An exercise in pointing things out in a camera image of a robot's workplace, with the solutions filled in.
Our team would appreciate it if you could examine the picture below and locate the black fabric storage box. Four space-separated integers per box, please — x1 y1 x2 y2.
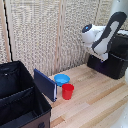
0 60 53 128

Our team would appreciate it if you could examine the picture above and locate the red cup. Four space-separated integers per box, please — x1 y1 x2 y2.
61 83 75 101

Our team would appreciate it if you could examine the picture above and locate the blue bowl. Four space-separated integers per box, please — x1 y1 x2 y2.
53 73 71 88

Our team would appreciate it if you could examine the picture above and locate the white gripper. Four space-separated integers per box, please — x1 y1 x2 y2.
93 49 110 62

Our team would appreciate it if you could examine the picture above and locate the beige woven folding screen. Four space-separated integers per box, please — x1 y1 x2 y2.
0 0 128 78

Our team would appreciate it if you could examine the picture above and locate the dark blue book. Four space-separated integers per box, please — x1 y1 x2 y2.
33 68 59 103

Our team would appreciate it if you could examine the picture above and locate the black air fryer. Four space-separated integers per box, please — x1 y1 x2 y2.
87 29 128 80

